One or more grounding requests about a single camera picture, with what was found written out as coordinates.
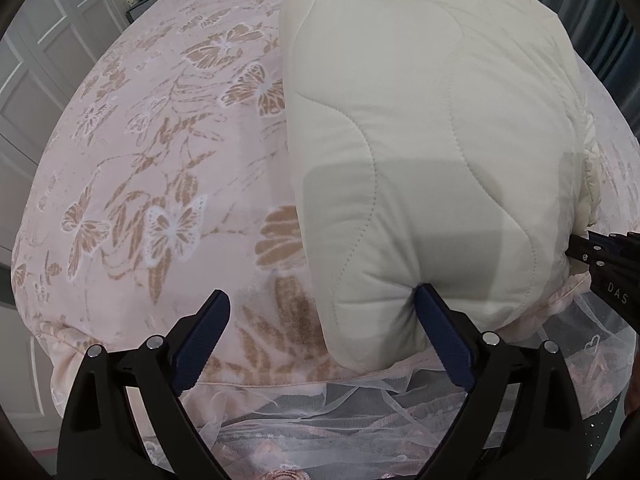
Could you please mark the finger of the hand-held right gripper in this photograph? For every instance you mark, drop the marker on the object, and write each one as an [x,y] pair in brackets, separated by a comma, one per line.
[595,249]

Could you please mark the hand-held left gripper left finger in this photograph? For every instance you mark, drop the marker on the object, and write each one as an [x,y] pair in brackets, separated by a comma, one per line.
[200,340]

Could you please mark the white lace tulle bed skirt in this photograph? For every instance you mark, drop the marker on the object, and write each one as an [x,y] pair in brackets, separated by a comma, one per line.
[350,410]

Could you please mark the pink butterfly print blanket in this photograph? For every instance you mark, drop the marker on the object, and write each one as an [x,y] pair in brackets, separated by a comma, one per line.
[165,160]

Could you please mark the white panelled wardrobe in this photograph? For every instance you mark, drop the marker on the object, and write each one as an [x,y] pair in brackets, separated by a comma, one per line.
[50,60]

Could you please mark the grey-blue curtain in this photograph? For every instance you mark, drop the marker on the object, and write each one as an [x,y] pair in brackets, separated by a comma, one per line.
[600,35]

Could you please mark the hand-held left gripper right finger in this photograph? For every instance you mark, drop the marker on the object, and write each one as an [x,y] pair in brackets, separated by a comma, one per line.
[445,335]

